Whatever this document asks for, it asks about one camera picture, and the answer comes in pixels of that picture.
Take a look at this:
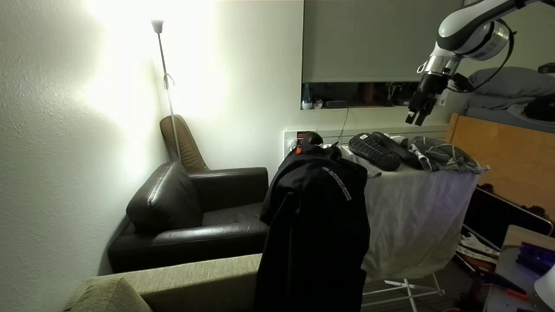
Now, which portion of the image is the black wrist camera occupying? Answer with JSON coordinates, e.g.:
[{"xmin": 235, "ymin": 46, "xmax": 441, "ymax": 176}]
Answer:
[{"xmin": 443, "ymin": 72, "xmax": 476, "ymax": 94}]

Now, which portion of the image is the black ribbed garment with label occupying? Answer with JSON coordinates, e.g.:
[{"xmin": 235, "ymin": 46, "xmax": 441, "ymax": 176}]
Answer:
[{"xmin": 347, "ymin": 130, "xmax": 424, "ymax": 172}]

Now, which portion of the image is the grey window blind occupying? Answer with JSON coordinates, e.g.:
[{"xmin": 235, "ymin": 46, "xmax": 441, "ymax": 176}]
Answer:
[{"xmin": 302, "ymin": 0, "xmax": 467, "ymax": 85}]

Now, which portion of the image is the black shirt with logo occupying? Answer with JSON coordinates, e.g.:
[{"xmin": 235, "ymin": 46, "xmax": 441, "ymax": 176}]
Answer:
[{"xmin": 255, "ymin": 141, "xmax": 372, "ymax": 312}]

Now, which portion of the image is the black laptop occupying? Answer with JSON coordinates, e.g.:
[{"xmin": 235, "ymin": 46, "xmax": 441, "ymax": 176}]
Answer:
[{"xmin": 462, "ymin": 186, "xmax": 555, "ymax": 252}]

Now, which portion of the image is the black item on bed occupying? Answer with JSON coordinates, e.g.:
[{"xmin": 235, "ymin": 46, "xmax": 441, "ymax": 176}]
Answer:
[{"xmin": 522, "ymin": 94, "xmax": 555, "ymax": 124}]

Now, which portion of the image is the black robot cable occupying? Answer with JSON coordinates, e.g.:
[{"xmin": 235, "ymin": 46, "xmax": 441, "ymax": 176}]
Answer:
[{"xmin": 457, "ymin": 18, "xmax": 517, "ymax": 94}]

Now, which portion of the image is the black leather armchair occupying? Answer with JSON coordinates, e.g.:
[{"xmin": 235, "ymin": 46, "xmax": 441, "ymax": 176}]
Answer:
[{"xmin": 106, "ymin": 162, "xmax": 274, "ymax": 274}]

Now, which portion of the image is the small dark object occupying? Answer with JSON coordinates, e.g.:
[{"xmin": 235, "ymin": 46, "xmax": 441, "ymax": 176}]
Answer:
[{"xmin": 294, "ymin": 130, "xmax": 326, "ymax": 156}]

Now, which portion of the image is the white lampshade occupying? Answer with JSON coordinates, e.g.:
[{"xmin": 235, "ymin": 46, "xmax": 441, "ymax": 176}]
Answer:
[{"xmin": 533, "ymin": 266, "xmax": 555, "ymax": 312}]

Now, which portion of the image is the grey garment with green stitching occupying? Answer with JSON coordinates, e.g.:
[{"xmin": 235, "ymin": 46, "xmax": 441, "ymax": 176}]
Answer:
[{"xmin": 405, "ymin": 136, "xmax": 484, "ymax": 176}]

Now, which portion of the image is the white drying rack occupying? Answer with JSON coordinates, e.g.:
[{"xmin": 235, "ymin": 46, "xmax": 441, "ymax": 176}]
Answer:
[{"xmin": 361, "ymin": 274, "xmax": 448, "ymax": 312}]

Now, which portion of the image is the pile of papers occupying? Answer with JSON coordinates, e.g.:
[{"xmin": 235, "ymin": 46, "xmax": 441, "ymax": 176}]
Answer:
[{"xmin": 455, "ymin": 228, "xmax": 503, "ymax": 276}]

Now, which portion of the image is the grey pillow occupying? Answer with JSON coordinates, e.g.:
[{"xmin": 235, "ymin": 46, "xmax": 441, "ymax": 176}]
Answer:
[{"xmin": 467, "ymin": 66, "xmax": 555, "ymax": 101}]

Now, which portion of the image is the grey mattress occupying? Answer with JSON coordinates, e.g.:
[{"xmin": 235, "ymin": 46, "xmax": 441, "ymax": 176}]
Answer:
[{"xmin": 462, "ymin": 94, "xmax": 555, "ymax": 136}]

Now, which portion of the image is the olive green sofa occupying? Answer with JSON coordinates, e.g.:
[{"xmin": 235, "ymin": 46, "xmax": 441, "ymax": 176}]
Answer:
[{"xmin": 65, "ymin": 252, "xmax": 266, "ymax": 312}]

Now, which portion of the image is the brown cushion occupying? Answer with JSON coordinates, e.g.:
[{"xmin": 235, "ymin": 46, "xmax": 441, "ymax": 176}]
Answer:
[{"xmin": 160, "ymin": 113, "xmax": 212, "ymax": 174}]

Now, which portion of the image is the dark window pane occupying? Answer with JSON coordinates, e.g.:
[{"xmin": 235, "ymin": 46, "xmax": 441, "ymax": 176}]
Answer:
[{"xmin": 300, "ymin": 82, "xmax": 422, "ymax": 111}]

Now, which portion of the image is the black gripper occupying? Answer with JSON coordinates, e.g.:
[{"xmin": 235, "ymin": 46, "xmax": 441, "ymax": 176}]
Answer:
[{"xmin": 405, "ymin": 73, "xmax": 451, "ymax": 129}]

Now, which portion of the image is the wooden bed frame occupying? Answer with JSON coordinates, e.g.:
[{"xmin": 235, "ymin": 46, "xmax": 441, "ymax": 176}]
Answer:
[{"xmin": 446, "ymin": 111, "xmax": 555, "ymax": 222}]

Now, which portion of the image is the white floor lamp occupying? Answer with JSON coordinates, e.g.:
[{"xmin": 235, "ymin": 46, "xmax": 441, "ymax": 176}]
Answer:
[{"xmin": 151, "ymin": 20, "xmax": 183, "ymax": 162}]

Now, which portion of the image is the purple object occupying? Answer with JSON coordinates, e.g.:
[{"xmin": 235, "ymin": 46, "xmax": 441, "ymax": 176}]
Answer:
[{"xmin": 516, "ymin": 241, "xmax": 555, "ymax": 278}]

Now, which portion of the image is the black leather cushion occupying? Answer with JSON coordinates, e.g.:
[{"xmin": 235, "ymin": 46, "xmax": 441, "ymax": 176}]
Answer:
[{"xmin": 127, "ymin": 162, "xmax": 205, "ymax": 234}]

